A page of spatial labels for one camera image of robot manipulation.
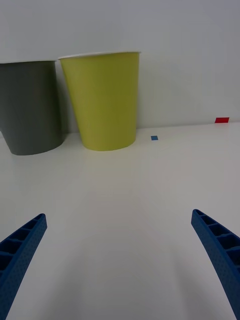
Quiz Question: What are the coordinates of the grey plastic waste bin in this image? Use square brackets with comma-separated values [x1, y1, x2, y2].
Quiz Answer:
[0, 60, 68, 156]

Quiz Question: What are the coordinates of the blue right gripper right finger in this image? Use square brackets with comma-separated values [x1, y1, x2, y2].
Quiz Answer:
[191, 208, 240, 320]

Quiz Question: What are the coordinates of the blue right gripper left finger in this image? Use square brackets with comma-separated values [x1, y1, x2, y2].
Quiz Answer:
[0, 213, 48, 320]

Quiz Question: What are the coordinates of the yellow-green plastic waste bin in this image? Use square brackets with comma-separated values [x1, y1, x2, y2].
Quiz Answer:
[57, 51, 142, 152]

